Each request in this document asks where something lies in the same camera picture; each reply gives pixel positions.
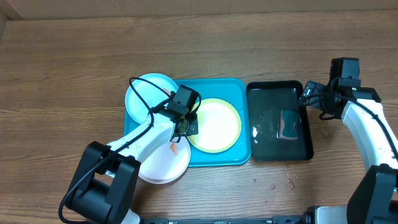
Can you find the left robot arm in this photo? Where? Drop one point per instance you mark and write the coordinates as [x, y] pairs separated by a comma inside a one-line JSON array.
[[104, 182]]

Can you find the light blue plate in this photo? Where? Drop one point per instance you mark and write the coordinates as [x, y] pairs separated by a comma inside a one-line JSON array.
[[152, 95]]

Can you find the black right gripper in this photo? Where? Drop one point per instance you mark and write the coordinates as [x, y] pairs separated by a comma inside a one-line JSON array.
[[318, 91]]

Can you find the yellow plate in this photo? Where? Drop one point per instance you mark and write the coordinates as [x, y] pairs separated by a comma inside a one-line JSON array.
[[219, 126]]

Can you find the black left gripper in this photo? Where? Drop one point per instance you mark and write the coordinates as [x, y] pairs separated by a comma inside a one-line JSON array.
[[193, 129]]

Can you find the white pink plate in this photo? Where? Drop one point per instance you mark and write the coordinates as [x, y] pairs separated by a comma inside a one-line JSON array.
[[167, 163]]

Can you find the teal plastic tray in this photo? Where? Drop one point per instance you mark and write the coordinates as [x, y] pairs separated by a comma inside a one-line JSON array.
[[231, 90]]

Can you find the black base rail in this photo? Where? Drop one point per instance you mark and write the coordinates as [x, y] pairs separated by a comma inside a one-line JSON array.
[[280, 219]]

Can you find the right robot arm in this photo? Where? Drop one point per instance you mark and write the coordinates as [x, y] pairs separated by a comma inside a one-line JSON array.
[[361, 111]]

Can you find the green orange sponge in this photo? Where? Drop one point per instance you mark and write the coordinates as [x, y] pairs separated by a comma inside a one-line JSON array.
[[288, 122]]

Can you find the black water tray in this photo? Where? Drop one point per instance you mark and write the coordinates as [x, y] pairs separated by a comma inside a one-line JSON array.
[[265, 102]]

